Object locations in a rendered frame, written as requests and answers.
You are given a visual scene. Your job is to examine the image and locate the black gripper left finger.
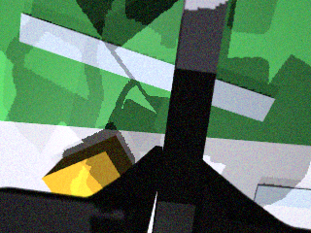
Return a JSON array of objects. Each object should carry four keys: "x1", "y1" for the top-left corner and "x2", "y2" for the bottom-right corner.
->
[{"x1": 0, "y1": 146, "x2": 163, "y2": 233}]

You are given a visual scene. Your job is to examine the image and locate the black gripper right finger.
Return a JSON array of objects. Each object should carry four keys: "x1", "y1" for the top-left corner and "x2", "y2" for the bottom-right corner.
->
[{"x1": 191, "y1": 160, "x2": 311, "y2": 233}]

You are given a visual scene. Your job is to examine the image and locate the green putting mat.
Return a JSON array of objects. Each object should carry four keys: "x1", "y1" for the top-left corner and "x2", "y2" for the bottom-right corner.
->
[{"x1": 0, "y1": 0, "x2": 311, "y2": 146}]

